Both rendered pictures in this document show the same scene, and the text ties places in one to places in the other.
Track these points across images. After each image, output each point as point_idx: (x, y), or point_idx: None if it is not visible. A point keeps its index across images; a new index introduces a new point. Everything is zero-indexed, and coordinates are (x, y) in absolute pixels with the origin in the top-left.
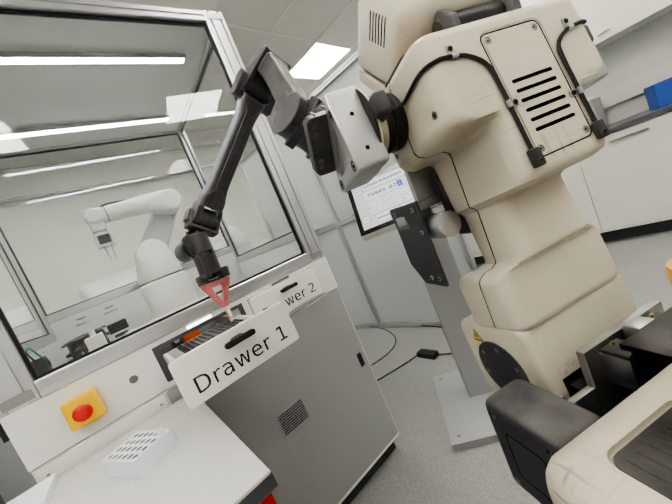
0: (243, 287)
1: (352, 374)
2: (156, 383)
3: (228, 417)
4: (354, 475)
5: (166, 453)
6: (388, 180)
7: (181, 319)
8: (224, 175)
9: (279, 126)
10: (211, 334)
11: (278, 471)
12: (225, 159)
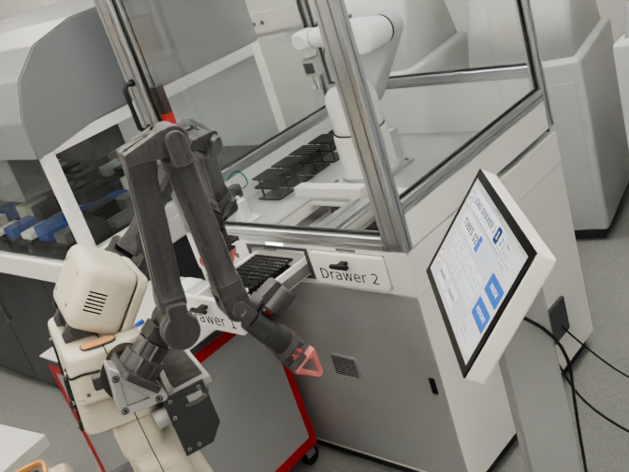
0: (308, 237)
1: (417, 389)
2: None
3: (293, 323)
4: (401, 458)
5: None
6: (481, 224)
7: (263, 234)
8: (205, 186)
9: None
10: (255, 269)
11: (329, 388)
12: (200, 178)
